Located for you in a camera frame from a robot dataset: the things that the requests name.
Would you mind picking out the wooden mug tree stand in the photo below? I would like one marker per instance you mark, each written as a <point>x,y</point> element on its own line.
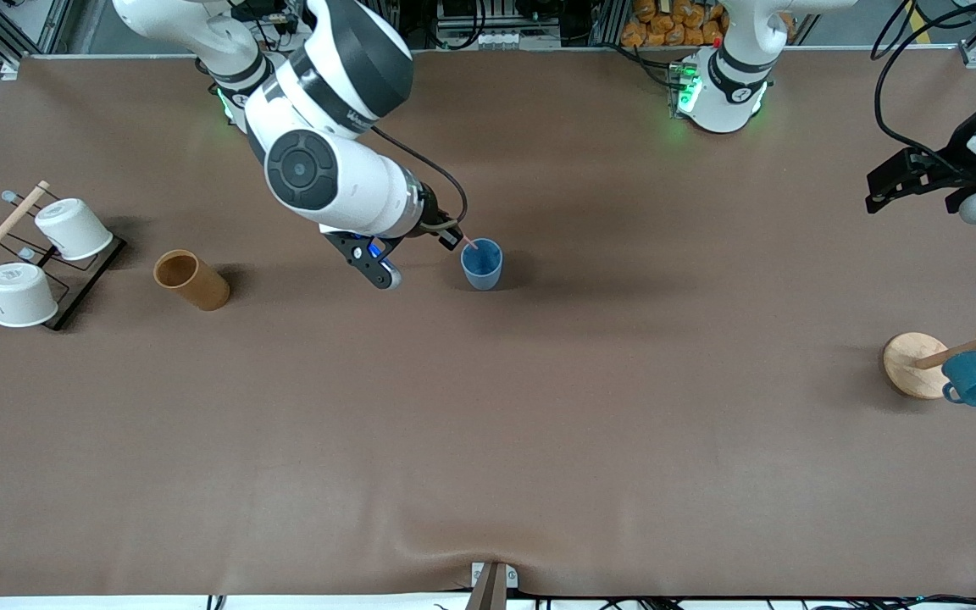
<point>916,364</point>

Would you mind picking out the brown table mat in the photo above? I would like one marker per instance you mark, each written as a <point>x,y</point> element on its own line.
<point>488,424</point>

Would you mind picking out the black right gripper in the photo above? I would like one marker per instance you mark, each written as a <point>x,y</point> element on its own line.
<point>431,214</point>

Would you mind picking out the brown paper cup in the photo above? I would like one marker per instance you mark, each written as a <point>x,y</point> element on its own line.
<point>196,284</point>

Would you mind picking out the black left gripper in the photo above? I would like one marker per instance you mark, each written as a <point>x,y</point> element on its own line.
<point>951,170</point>

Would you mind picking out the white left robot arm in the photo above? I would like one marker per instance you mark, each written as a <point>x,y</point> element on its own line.
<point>729,85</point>

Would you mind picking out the white smiley paper cup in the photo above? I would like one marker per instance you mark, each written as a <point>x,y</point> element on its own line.
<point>74,229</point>
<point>20,294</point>

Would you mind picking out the orange packaged snacks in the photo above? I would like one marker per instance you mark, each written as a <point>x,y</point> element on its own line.
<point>666,21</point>

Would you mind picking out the blue plastic cup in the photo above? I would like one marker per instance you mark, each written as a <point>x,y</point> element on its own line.
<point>482,264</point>

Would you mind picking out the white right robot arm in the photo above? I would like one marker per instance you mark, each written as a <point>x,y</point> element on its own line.
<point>327,127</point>

